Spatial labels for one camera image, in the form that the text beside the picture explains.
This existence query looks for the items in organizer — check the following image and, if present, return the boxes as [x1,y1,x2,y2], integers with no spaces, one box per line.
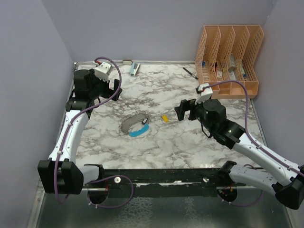
[214,53,247,80]

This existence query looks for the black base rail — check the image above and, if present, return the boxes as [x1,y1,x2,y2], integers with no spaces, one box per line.
[80,162,247,198]

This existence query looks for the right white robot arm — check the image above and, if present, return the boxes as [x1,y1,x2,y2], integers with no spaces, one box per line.
[174,99,304,210]

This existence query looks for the purple cable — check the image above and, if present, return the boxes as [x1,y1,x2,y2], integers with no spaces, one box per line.
[53,56,134,209]
[197,79,304,206]

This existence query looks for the beige wall clip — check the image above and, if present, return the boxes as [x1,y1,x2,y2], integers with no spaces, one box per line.
[122,60,133,65]

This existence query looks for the light blue white stapler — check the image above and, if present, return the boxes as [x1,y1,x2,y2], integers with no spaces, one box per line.
[130,62,141,76]

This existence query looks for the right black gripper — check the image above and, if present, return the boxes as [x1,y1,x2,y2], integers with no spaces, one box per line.
[175,95,215,133]

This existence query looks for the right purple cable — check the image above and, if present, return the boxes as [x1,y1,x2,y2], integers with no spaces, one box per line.
[197,79,304,206]

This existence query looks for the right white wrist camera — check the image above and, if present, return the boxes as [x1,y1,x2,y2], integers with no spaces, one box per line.
[195,83,213,104]

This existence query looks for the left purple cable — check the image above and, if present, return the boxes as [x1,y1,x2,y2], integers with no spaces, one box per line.
[53,56,134,209]

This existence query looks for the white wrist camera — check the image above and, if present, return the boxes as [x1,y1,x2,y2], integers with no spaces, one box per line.
[94,62,113,82]
[195,83,213,104]

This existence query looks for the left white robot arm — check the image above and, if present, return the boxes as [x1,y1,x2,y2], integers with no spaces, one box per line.
[38,69,122,195]

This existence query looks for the orange desk file organizer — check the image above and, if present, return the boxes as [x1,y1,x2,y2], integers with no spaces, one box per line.
[195,25,264,99]

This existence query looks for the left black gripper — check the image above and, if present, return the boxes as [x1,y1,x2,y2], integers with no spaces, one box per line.
[89,69,122,101]

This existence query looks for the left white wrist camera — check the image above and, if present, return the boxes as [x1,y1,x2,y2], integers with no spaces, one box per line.
[94,62,113,82]

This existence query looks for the yellow key tag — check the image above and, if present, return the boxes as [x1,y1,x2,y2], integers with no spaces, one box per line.
[162,115,169,123]

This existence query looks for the black pen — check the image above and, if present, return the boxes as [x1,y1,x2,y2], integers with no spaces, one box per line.
[182,67,198,80]

